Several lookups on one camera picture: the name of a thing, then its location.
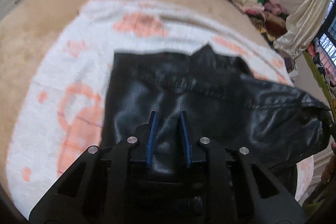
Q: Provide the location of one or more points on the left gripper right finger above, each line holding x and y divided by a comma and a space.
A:
185, 133

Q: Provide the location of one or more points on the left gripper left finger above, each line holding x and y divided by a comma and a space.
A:
152, 135

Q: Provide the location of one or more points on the black leather jacket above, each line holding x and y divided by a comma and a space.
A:
279, 124

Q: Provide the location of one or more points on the bag of clothes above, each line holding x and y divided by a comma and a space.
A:
291, 66

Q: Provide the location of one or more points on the pile of folded clothes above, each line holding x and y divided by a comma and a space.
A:
268, 17

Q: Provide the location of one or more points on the person's right hand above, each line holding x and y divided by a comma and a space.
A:
333, 147

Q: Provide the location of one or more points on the white and orange blanket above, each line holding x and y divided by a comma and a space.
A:
63, 111

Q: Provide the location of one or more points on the cream satin curtain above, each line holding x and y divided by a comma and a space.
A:
302, 27

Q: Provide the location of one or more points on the dark framed window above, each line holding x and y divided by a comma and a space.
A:
324, 42

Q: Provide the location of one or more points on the tan bed cover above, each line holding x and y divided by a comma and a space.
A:
29, 31

